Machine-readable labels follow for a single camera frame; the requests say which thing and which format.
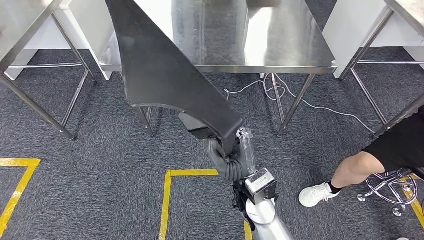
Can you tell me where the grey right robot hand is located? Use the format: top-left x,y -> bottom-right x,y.
203,127 -> 258,177

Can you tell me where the long black plastic panel part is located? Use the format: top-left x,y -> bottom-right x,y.
105,0 -> 244,158

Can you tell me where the grey metal workbench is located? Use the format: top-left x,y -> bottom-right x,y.
98,0 -> 339,137

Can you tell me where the steel workbench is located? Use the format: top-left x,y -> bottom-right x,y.
339,0 -> 424,138
0,0 -> 97,142

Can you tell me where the yellow floor tape square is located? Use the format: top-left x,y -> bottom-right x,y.
158,168 -> 253,240

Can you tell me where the chrome stool with casters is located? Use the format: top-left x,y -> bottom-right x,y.
357,167 -> 424,218

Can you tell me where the white table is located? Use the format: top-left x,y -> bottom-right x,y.
322,0 -> 424,80
4,0 -> 115,81

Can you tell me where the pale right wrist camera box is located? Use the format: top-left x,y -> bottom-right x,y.
245,168 -> 277,206

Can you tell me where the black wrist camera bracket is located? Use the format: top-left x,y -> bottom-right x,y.
231,181 -> 258,213

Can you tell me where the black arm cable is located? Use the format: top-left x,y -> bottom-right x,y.
241,210 -> 257,233

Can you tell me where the white floor cable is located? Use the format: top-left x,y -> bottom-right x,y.
223,73 -> 377,134

